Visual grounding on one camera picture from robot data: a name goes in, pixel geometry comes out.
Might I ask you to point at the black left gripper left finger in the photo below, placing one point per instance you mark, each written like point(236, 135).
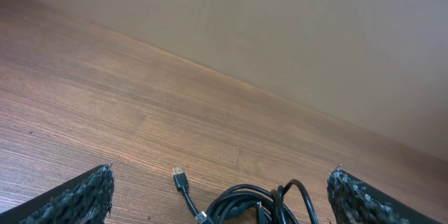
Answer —
point(86, 198)

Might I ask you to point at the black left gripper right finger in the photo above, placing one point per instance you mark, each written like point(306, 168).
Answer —
point(354, 201)

